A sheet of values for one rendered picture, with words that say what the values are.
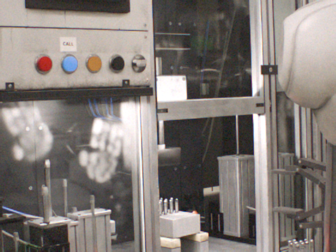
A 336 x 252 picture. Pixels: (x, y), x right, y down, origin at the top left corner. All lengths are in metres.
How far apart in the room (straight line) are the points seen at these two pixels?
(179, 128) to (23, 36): 0.93
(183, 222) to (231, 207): 0.27
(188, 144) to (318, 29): 1.46
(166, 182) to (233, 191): 0.25
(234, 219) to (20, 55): 0.93
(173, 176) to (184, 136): 0.13
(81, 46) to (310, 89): 0.73
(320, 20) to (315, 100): 0.09
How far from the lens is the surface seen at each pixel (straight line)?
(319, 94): 0.77
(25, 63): 1.34
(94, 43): 1.43
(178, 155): 1.82
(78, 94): 1.35
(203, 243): 1.81
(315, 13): 0.77
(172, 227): 1.75
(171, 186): 2.15
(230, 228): 2.02
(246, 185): 2.00
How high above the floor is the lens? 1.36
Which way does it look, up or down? 3 degrees down
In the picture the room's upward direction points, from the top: 2 degrees counter-clockwise
